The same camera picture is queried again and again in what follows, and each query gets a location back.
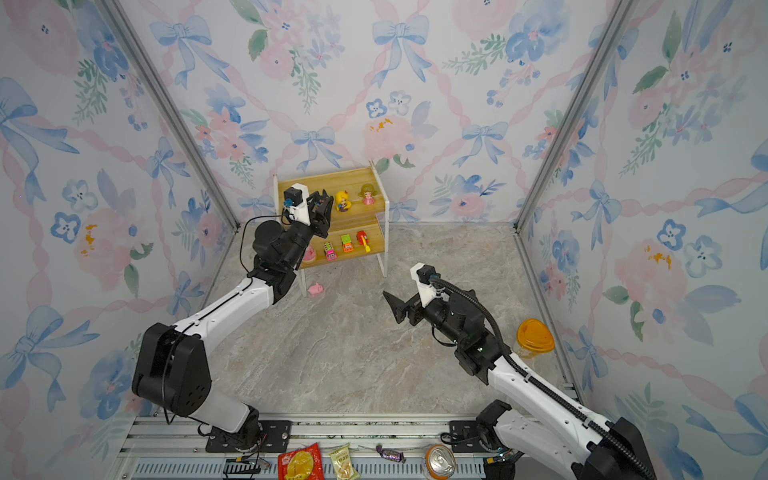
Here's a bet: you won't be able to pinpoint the yellow figure toy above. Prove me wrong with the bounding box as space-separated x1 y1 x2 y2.
335 191 352 213

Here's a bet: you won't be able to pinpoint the green orange toy truck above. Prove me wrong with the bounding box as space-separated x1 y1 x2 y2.
340 234 354 253

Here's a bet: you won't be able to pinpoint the pink bear donut toy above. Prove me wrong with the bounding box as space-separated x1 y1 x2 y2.
303 246 317 263

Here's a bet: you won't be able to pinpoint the pink toy car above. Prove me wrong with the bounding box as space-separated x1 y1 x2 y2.
323 241 338 262

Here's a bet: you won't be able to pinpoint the red yellow toy excavator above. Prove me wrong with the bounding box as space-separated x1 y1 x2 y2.
356 230 371 253

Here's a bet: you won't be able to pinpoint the pink pig toy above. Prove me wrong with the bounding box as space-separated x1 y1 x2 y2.
307 283 324 296

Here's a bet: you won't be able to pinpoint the olive hair doll head toy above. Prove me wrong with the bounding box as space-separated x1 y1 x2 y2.
359 183 378 206

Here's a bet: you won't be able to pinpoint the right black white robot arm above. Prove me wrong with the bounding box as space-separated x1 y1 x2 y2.
384 279 656 479

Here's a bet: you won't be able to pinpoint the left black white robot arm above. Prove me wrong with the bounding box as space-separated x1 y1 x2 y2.
131 183 333 451

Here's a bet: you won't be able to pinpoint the orange lid plastic cup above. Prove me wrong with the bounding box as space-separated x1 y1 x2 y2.
514 318 555 359

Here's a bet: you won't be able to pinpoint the silver drink can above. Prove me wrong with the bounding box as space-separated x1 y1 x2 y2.
424 444 457 480

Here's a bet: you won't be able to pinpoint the purple wrapped candy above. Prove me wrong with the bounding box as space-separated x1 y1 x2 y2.
375 444 406 464

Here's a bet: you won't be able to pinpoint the green snack packet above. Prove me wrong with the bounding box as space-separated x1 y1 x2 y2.
329 444 360 480

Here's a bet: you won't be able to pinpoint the red snack packet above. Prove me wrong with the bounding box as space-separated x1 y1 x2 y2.
277 443 325 480

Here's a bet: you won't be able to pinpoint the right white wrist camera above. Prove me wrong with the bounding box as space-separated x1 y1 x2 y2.
410 263 442 308

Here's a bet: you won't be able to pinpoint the white frame wooden two-tier shelf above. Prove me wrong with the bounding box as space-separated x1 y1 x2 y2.
271 164 390 295

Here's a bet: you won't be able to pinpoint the left thin black cable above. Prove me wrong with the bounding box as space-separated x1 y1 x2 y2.
238 212 289 274

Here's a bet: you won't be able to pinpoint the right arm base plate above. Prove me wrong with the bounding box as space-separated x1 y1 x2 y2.
443 420 498 454

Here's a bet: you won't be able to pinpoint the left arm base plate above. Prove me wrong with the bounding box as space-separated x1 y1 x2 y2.
205 420 293 454

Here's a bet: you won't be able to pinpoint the right black corrugated cable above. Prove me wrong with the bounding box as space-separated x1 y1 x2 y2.
428 275 655 480

